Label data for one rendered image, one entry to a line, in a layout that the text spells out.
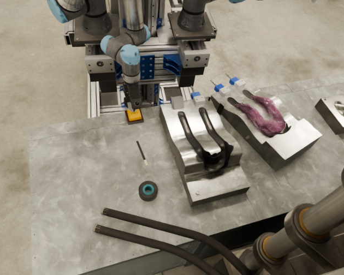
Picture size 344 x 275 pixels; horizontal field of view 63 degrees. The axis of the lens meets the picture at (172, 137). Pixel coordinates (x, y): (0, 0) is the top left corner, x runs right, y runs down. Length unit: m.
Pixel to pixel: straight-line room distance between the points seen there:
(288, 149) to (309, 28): 2.83
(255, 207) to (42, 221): 0.87
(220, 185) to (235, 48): 2.29
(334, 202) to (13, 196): 2.02
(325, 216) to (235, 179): 0.62
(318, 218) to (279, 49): 2.93
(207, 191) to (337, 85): 1.13
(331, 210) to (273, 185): 0.72
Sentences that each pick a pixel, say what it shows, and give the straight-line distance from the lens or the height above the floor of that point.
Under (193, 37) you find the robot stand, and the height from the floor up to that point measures 1.03.
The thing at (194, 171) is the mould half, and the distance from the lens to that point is 1.20.
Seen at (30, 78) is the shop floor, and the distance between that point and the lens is 2.96.
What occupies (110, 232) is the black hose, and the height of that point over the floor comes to 0.84.
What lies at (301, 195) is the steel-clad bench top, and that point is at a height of 0.80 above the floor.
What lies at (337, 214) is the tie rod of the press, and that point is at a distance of 0.66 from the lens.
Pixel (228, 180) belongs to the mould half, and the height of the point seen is 0.86.
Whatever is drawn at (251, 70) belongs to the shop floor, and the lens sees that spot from 3.10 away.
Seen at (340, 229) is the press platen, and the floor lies 1.29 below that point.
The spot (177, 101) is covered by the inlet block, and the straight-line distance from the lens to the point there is 1.35.
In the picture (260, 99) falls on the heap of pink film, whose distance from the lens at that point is 1.50.
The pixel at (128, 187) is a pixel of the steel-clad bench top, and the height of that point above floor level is 0.80.
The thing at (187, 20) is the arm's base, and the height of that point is 1.09.
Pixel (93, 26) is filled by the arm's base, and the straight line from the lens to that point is 1.51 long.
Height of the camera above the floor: 1.92
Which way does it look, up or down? 55 degrees down
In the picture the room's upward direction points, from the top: 8 degrees clockwise
